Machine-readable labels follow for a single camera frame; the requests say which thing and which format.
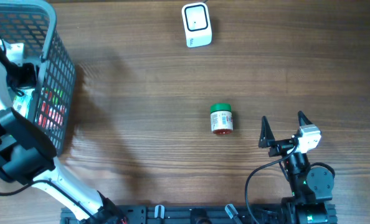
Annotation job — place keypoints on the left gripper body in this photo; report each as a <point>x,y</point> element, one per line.
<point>21,76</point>

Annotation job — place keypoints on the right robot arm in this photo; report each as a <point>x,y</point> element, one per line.
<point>311,183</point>

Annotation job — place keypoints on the white barcode scanner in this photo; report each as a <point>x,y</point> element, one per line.
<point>197,24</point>

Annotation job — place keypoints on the teal white wipes packet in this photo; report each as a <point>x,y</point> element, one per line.
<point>22,103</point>

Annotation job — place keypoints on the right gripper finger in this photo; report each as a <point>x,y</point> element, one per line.
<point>267,138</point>
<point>303,120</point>

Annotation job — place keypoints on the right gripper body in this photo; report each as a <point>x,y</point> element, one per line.
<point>281,147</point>

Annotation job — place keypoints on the green lid jar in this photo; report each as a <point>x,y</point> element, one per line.
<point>221,118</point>

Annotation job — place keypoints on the grey plastic mesh basket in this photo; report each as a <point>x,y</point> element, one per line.
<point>33,23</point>

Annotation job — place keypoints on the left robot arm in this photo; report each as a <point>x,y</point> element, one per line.
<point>27,156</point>

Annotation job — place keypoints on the small red orange box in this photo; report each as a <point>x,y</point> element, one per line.
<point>52,110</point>

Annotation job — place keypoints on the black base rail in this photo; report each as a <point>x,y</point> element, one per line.
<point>261,213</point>

